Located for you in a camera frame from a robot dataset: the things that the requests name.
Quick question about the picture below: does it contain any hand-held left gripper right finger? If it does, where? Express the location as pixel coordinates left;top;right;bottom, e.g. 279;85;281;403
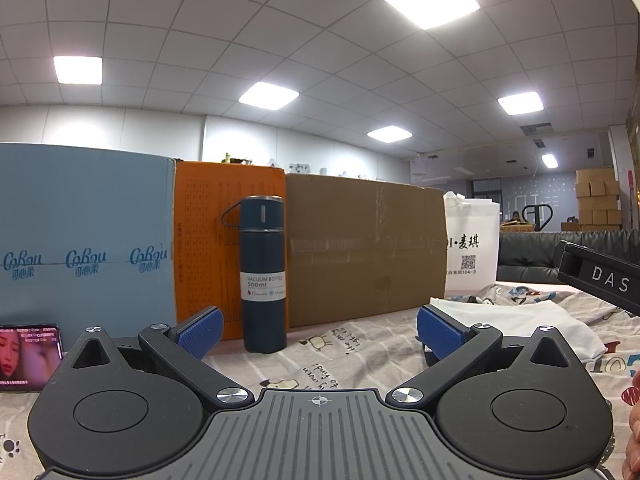
387;304;583;406

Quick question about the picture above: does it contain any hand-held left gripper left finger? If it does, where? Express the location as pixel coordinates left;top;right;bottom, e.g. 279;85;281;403
60;306;253;408

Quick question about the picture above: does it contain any person's right hand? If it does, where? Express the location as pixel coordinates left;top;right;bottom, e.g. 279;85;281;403
621;370;640;480

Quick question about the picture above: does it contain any black leather sofa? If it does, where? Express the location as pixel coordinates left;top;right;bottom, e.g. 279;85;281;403
497;230;640;286

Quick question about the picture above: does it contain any folded white garment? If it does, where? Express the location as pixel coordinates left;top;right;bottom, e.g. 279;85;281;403
430;296;608;361

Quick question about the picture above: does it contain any stack of cardboard boxes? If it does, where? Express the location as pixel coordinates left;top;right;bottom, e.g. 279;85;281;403
575;167;623;231

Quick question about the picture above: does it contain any pallet jack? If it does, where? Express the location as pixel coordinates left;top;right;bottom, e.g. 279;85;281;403
521;203;553;233

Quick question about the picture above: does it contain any orange cardboard box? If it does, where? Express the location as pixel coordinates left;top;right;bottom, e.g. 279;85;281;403
172;160;287;342

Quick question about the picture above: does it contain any white paper bag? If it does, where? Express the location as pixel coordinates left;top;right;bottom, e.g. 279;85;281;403
442;191;502;300

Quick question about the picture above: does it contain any dark blue vacuum bottle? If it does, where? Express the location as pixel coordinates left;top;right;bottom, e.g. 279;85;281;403
221;195;288;353

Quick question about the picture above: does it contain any brown cardboard box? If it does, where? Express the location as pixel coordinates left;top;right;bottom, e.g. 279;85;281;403
284;172;448;330

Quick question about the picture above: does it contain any light blue cardboard box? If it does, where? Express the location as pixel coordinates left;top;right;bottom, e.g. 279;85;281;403
0;142;177;356

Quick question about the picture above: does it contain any smartphone with lit screen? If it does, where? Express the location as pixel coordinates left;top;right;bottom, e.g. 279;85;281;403
0;324;65;393

